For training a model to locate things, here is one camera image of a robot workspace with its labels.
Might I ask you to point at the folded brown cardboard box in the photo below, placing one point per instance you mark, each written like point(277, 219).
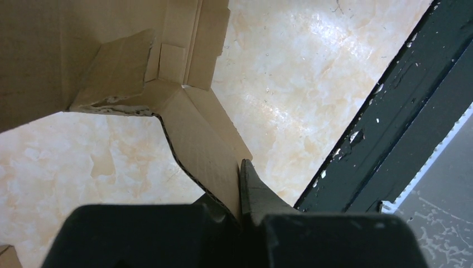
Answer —
point(9, 258)

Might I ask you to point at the brown cardboard box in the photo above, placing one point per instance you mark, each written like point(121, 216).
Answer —
point(127, 58)
point(9, 258)

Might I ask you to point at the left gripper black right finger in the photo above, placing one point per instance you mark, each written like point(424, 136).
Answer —
point(277, 235)

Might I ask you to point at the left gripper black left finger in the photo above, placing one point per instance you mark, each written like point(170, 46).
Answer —
point(200, 234)

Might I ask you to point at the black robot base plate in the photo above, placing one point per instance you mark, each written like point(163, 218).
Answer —
point(423, 92)

